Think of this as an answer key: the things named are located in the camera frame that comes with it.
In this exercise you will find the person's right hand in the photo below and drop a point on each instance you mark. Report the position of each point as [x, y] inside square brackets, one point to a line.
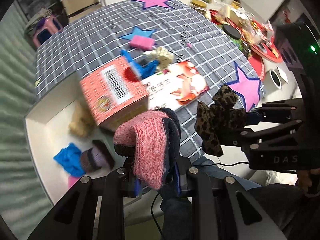
[303, 180]

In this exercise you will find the floral print tissue pack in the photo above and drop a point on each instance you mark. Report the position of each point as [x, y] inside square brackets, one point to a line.
[185, 85]

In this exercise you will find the beige sock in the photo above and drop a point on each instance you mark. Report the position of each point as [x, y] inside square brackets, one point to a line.
[78, 125]

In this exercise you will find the red round mat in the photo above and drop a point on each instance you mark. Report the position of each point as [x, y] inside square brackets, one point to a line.
[258, 63]

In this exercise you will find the purple brown striped knit sock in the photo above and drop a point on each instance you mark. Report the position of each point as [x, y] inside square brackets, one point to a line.
[93, 158]

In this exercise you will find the jar with gold lid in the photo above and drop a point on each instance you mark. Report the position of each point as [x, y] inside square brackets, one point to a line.
[197, 3]

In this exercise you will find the pink fluffy cloth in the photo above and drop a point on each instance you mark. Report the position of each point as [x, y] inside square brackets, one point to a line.
[73, 182]

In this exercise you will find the pile of folded clothes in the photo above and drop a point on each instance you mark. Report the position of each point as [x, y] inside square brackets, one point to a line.
[40, 16]

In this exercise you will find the pink plastic stool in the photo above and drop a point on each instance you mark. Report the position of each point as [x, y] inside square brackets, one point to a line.
[51, 21]

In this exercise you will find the black round disc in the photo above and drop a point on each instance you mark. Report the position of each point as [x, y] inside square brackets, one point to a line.
[231, 31]

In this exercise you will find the green pleated curtain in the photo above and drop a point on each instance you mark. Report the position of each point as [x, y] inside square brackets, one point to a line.
[15, 92]

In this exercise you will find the white storage box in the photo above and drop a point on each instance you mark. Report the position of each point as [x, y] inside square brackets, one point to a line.
[50, 115]

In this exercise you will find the pink sponge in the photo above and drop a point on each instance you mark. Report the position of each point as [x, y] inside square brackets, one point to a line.
[141, 42]

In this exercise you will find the blue glove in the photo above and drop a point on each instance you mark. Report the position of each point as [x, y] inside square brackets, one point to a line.
[148, 68]
[68, 158]

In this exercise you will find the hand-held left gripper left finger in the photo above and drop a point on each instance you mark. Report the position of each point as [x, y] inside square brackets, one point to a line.
[136, 187]

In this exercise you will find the leopard print scrunchie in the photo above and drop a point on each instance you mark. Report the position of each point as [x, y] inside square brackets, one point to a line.
[215, 120]

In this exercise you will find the white box with round hole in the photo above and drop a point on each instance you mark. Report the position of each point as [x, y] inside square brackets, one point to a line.
[282, 73]

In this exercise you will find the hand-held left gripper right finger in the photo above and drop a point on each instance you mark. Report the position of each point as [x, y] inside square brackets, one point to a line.
[178, 180]

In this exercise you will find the checkered star print tablecloth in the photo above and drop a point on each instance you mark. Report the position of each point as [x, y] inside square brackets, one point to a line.
[87, 37]

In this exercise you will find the cream polka dot scrunchie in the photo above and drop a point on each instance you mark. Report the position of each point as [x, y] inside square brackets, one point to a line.
[162, 55]

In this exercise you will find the red cardboard box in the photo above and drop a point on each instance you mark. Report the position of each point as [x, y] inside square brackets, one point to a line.
[112, 95]

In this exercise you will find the person's leg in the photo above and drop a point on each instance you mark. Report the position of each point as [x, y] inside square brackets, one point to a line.
[225, 173]

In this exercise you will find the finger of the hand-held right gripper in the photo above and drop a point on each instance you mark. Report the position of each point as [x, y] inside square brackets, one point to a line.
[252, 117]
[250, 137]

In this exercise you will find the pink and navy sock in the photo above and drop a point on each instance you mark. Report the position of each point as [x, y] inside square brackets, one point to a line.
[150, 142]

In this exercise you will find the person's dark clothing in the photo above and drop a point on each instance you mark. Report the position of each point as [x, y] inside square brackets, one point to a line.
[275, 207]

